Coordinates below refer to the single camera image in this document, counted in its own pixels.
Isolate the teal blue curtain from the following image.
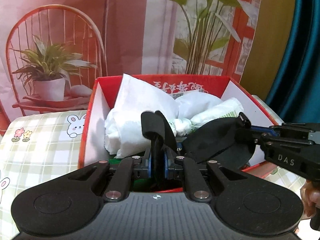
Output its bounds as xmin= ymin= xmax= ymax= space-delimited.
xmin=265 ymin=0 xmax=319 ymax=123

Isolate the black fabric cloth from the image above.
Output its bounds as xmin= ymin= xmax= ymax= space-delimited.
xmin=140 ymin=110 xmax=256 ymax=170

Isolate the right hand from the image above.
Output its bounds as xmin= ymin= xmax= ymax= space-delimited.
xmin=300 ymin=180 xmax=320 ymax=220

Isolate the white cloth bundle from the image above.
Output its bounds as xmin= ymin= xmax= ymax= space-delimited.
xmin=104 ymin=74 xmax=222 ymax=159

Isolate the printed room scene backdrop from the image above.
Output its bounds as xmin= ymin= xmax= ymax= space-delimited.
xmin=1 ymin=0 xmax=261 ymax=133

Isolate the green plaid bunny tablecloth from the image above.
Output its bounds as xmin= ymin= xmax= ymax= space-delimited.
xmin=0 ymin=94 xmax=307 ymax=240

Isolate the red strawberry cardboard box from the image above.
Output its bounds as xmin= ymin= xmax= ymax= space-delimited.
xmin=78 ymin=74 xmax=277 ymax=168

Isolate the white green patterned cloth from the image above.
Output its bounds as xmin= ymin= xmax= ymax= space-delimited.
xmin=169 ymin=98 xmax=244 ymax=137

